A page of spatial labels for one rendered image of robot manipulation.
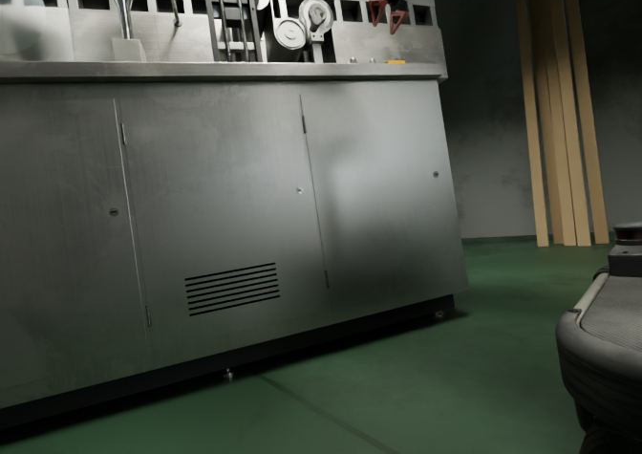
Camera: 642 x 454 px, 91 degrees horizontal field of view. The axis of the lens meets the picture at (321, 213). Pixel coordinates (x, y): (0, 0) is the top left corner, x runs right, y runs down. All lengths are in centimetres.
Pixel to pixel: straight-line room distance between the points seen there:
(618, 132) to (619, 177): 33
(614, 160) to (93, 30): 337
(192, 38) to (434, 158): 122
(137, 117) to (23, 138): 25
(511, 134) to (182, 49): 277
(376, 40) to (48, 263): 175
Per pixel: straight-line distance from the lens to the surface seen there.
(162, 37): 177
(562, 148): 281
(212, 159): 95
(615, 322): 57
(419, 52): 212
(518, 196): 339
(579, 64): 302
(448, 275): 119
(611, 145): 327
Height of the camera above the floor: 43
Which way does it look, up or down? 1 degrees up
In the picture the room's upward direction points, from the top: 8 degrees counter-clockwise
